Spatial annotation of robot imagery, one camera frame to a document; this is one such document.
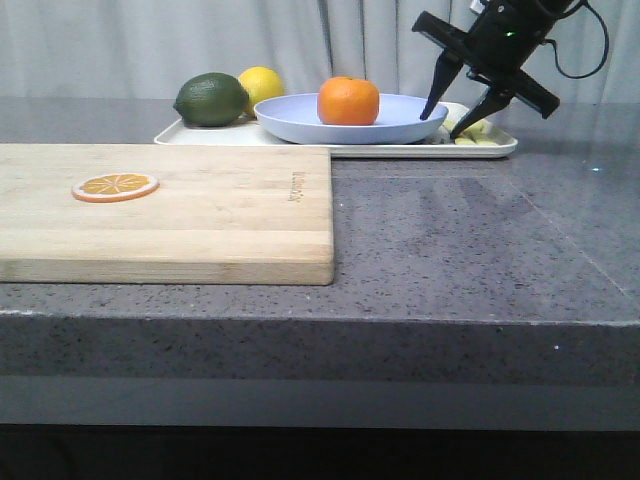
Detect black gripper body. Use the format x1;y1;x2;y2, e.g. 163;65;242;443
412;1;560;118

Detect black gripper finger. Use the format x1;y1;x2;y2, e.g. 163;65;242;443
420;49;464;120
449;87;515;138

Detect orange fruit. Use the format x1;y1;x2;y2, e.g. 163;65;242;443
317;76;380;126

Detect light blue plate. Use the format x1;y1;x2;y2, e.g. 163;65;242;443
255;93;449;145

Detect white rectangular tray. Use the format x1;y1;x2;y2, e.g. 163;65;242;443
154;102;518;159

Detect yellow fruit slices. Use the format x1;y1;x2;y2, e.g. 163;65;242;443
453;120;498;146

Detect yellow lemon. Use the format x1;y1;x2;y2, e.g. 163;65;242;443
238;66;285;117

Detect green lime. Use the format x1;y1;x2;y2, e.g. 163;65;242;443
173;72;249;127

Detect wooden cutting board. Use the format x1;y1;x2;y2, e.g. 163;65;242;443
1;144;334;285

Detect orange slice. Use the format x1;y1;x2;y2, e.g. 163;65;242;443
71;172;160;203

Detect grey curtain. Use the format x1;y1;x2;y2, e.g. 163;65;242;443
0;0;640;106

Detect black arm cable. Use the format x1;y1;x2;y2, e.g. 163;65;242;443
542;0;611;80

